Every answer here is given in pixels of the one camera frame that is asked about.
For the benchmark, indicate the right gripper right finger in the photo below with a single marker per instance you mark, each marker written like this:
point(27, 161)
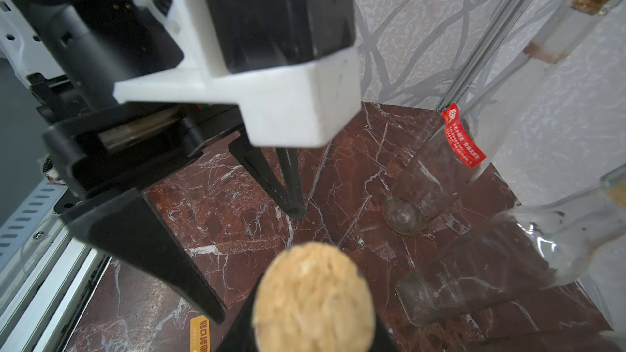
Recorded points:
point(382, 341)

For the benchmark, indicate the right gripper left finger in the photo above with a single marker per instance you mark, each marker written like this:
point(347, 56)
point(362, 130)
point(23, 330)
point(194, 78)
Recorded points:
point(240, 337)

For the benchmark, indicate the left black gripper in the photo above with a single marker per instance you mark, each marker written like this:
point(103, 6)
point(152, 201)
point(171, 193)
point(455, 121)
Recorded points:
point(107, 151)

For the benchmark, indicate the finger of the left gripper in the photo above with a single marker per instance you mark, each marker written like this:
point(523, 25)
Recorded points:
point(289, 195)

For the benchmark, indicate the peeled gold label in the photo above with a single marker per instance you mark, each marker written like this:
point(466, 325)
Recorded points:
point(200, 334)

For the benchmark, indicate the short glass bottle gold label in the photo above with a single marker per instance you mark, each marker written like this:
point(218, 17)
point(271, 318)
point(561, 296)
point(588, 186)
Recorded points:
point(517, 252)

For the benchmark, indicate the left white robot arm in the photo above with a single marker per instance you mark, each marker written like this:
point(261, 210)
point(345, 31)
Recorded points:
point(24, 39)

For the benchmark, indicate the glass bottle with red label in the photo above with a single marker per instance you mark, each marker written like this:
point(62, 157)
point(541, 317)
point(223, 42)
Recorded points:
point(458, 153)

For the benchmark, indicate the aluminium front rail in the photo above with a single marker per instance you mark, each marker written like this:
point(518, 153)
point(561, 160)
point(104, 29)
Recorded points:
point(47, 276)

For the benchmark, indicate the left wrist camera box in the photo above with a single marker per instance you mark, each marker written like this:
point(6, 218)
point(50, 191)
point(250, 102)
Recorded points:
point(291, 66)

